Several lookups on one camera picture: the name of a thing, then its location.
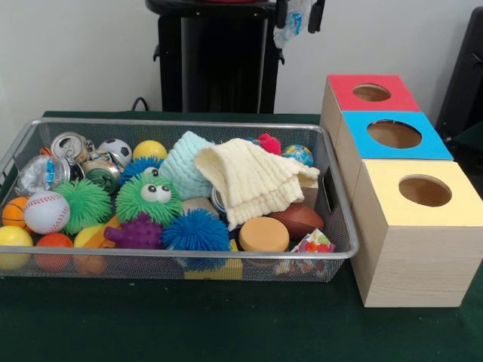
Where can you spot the small brown football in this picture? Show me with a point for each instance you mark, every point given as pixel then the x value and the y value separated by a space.
pixel 298 221

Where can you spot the blue spiky ball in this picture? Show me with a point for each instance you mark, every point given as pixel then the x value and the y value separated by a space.
pixel 196 232

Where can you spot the clear mesh bin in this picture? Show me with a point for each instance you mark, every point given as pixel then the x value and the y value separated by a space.
pixel 30 136

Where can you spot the mint green knitted cloth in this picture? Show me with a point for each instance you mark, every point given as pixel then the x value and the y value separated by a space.
pixel 185 166

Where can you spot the clear plastic bottle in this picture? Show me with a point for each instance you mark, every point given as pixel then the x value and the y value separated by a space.
pixel 296 23

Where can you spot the white baseball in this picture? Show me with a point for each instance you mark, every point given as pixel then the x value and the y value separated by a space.
pixel 47 213

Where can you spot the yellow ball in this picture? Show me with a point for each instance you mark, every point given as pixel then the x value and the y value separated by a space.
pixel 150 150

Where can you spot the dark green table cloth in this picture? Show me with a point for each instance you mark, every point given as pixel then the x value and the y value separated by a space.
pixel 151 324

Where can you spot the pale yellow knitted cloth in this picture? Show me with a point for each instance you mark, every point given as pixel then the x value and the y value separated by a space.
pixel 253 181

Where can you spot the green fuzzy ball with eyes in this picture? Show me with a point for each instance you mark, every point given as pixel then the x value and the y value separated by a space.
pixel 134 207

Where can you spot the green spiky ball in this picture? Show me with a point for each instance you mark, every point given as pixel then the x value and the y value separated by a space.
pixel 84 205

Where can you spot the orange round disc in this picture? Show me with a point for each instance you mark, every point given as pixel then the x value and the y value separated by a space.
pixel 263 234

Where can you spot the purple spiky ball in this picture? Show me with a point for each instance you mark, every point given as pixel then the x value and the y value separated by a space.
pixel 137 232

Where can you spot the wooden box with three holes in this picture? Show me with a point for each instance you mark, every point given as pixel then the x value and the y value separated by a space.
pixel 407 249

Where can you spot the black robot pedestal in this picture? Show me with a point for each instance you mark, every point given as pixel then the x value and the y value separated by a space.
pixel 219 68

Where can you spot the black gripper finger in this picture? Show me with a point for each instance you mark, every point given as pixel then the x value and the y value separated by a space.
pixel 316 15
pixel 281 13

